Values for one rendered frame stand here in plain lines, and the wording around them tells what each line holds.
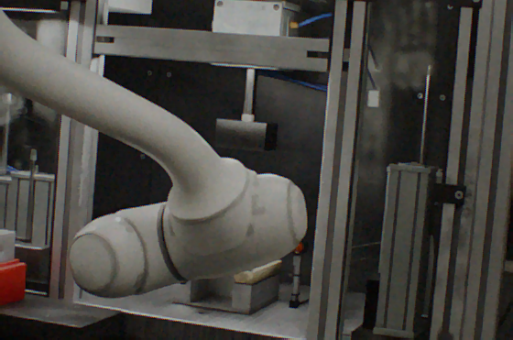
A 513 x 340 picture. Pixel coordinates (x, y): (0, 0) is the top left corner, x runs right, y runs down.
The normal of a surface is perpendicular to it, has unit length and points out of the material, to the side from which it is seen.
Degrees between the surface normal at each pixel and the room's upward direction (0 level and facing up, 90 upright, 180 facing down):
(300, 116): 90
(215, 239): 120
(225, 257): 124
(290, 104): 90
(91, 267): 94
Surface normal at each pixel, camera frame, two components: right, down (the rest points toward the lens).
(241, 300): -0.33, 0.02
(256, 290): 0.94, 0.10
